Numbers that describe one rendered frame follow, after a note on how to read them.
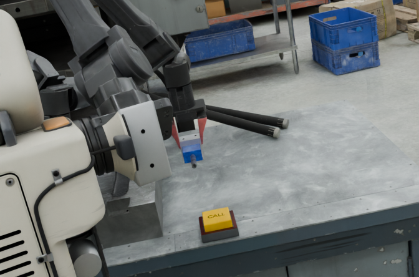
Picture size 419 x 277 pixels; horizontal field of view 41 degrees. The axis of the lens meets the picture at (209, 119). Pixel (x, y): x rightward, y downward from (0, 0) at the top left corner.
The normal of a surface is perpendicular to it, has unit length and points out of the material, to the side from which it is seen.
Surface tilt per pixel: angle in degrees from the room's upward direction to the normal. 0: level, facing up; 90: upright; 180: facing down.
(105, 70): 49
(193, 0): 90
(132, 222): 90
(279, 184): 0
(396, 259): 90
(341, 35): 91
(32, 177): 82
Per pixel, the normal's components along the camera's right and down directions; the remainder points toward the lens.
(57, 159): 0.35, 0.12
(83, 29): -0.28, -0.04
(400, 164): -0.18, -0.92
